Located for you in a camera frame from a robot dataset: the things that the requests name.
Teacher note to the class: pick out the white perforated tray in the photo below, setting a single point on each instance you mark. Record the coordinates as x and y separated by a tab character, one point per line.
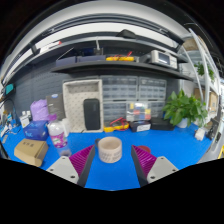
75	103

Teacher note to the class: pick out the beige patterned mug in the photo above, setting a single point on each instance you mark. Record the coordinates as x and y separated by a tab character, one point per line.
110	150

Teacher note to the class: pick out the small white box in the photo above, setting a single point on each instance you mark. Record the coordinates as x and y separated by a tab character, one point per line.
24	121

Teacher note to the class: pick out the brown cardboard box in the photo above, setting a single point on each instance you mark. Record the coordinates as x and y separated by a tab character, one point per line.
30	151

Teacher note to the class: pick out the black rounded speaker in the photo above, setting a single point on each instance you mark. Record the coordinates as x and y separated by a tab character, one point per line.
91	114

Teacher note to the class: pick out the white metal rack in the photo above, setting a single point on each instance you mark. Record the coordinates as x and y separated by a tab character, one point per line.
206	83

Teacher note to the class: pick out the teal screen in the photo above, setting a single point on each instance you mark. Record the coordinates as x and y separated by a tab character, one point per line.
9	88

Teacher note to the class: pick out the grey small-parts drawer cabinet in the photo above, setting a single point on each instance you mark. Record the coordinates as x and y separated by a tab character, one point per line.
157	108
152	89
114	110
119	88

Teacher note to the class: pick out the blue printed box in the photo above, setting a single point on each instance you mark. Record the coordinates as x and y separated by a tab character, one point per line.
35	130

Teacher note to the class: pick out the flat round red coaster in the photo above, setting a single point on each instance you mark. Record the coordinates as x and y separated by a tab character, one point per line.
145	148

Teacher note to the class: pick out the dark overhead shelf unit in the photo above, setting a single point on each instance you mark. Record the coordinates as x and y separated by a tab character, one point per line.
116	66

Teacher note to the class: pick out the green potted plant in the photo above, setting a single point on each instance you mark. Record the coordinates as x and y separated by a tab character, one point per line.
183	108

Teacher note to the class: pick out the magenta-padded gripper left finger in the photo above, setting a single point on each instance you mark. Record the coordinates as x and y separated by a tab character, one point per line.
61	168

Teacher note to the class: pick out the black flat case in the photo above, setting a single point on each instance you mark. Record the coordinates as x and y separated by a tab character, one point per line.
161	124

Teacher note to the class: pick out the black box white label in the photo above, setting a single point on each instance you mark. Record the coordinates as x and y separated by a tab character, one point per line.
140	126

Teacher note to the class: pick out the clear bottle purple cap label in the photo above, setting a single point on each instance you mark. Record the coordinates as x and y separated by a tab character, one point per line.
58	135

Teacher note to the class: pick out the white power adapter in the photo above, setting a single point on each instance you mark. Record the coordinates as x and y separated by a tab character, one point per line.
200	134

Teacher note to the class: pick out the yellow multimeter with red leads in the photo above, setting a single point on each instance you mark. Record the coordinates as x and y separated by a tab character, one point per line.
116	128

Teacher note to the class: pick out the dark grey carton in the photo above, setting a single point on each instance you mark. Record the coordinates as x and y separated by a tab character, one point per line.
56	105

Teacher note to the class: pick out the purple plastic bag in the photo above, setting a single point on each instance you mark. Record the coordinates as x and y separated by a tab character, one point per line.
39	110

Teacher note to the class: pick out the clear organizer box coloured parts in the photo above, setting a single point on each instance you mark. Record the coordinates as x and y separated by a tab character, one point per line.
138	111

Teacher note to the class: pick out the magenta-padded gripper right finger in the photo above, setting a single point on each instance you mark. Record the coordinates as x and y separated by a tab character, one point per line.
160	166

